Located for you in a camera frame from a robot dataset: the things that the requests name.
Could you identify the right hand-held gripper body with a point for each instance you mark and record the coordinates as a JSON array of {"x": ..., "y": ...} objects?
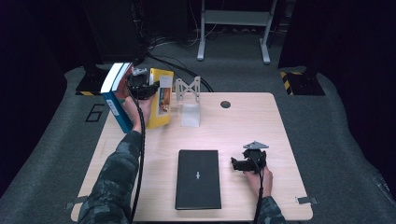
[{"x": 257, "y": 157}]

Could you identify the thick blue book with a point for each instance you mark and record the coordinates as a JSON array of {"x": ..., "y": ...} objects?
[{"x": 116, "y": 109}]

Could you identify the black cabinet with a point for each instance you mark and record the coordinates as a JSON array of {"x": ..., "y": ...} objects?
[{"x": 115, "y": 31}]

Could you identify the person's right hand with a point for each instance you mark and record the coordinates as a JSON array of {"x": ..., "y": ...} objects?
[{"x": 266, "y": 185}]

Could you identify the black round table grommet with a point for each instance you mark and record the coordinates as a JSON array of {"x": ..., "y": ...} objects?
[{"x": 225, "y": 104}]

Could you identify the person's left hand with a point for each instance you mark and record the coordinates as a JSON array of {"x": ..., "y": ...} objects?
[{"x": 138, "y": 112}]

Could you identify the black yellow striped stand base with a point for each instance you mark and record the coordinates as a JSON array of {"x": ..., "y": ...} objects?
[
  {"x": 305, "y": 84},
  {"x": 90, "y": 81}
]

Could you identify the white expandable book rack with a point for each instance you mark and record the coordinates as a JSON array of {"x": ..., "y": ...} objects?
[{"x": 190, "y": 115}]

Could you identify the black hardcover book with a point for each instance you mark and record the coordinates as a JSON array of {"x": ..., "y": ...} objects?
[{"x": 197, "y": 183}]

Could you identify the black floor tape marking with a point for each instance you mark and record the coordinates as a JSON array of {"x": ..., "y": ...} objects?
[{"x": 91, "y": 119}]

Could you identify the yellow book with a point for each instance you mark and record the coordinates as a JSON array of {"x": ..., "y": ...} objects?
[{"x": 163, "y": 105}]

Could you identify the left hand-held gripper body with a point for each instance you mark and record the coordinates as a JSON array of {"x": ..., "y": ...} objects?
[{"x": 137, "y": 84}]

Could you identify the grey tape strip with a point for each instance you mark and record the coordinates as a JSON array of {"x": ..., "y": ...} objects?
[
  {"x": 306, "y": 200},
  {"x": 73, "y": 202}
]

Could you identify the white metal stand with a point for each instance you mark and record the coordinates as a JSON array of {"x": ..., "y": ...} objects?
[{"x": 236, "y": 17}]

